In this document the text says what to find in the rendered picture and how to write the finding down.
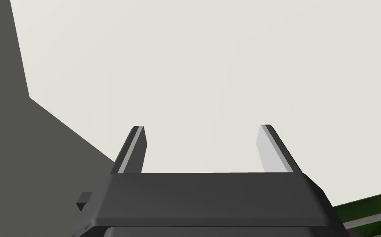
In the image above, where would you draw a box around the dark green rounded object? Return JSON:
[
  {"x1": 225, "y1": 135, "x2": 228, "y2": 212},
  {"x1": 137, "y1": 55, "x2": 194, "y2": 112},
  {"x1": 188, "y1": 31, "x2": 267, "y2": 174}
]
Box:
[{"x1": 332, "y1": 194, "x2": 381, "y2": 237}]

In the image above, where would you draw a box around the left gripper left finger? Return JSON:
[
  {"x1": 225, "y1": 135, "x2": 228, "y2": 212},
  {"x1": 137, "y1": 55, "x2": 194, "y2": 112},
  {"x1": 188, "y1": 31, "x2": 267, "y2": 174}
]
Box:
[{"x1": 110, "y1": 125, "x2": 148, "y2": 175}]

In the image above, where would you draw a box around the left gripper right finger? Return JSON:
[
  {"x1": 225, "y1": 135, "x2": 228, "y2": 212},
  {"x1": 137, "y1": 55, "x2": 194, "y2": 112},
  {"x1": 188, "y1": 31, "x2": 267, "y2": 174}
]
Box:
[{"x1": 256, "y1": 124, "x2": 303, "y2": 174}]

